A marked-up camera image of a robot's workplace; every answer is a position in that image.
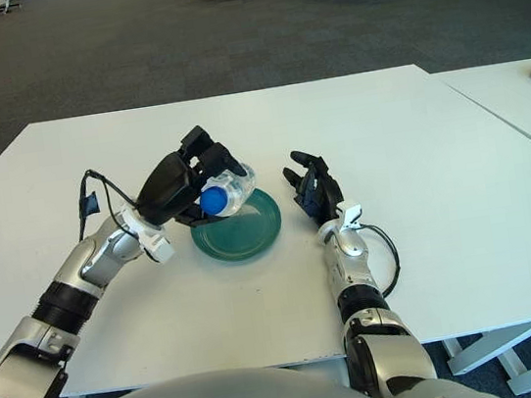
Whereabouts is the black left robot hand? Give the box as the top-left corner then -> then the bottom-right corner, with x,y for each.
126,119 -> 253,235

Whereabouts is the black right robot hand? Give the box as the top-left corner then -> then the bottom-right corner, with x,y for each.
280,144 -> 348,230

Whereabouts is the clear water bottle blue cap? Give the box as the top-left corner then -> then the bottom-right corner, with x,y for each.
194,159 -> 262,220

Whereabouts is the teal round plate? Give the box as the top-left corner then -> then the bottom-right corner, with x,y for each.
185,184 -> 288,270

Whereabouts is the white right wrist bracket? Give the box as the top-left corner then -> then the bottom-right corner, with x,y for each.
336,200 -> 365,234

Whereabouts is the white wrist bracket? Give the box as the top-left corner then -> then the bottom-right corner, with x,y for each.
336,200 -> 365,234
118,200 -> 177,268

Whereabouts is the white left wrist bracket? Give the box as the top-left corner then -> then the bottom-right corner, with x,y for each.
118,200 -> 177,268

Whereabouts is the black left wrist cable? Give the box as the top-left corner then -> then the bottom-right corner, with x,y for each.
71,163 -> 145,241

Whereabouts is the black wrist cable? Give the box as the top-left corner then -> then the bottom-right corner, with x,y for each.
71,163 -> 145,241
362,221 -> 405,300

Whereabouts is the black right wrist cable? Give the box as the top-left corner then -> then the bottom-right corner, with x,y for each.
362,221 -> 405,300

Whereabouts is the white table frame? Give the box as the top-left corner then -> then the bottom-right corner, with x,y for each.
439,314 -> 531,398

